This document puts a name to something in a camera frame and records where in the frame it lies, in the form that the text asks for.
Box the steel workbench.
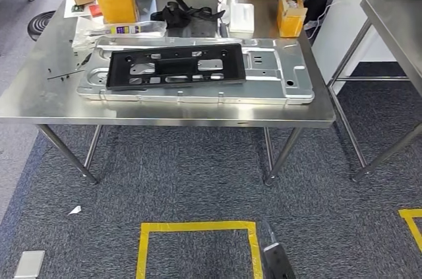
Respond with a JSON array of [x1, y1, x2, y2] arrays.
[[0, 0, 337, 187]]

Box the large stamped metal panel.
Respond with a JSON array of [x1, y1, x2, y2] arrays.
[[77, 36, 316, 107]]

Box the small yellow cardboard box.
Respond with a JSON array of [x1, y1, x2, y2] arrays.
[[276, 0, 308, 38]]

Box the small black tool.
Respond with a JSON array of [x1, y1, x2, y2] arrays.
[[78, 52, 93, 69]]

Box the white flat box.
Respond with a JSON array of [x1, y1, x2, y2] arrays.
[[228, 2, 255, 38]]

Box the black round floor grille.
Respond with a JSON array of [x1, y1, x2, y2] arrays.
[[27, 10, 57, 43]]

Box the white paper sheet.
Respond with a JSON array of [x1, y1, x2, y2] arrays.
[[63, 0, 97, 19]]

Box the thin black rod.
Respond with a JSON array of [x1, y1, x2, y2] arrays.
[[46, 69, 85, 81]]

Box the steel table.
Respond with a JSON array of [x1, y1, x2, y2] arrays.
[[326, 0, 422, 183]]

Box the black straps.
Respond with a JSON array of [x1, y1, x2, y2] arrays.
[[150, 0, 226, 30]]

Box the clear plastic bag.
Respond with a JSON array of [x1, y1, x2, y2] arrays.
[[71, 16, 168, 51]]

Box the white cable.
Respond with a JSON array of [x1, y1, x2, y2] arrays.
[[304, 1, 340, 41]]

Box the grey metal floor tile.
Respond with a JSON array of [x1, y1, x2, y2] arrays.
[[13, 249, 46, 279]]

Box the white cabinet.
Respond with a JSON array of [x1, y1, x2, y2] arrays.
[[311, 0, 422, 96]]

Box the white purple label box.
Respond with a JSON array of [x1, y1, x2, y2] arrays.
[[110, 24, 143, 36]]

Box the black plastic panel part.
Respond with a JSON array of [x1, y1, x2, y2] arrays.
[[105, 43, 248, 92]]

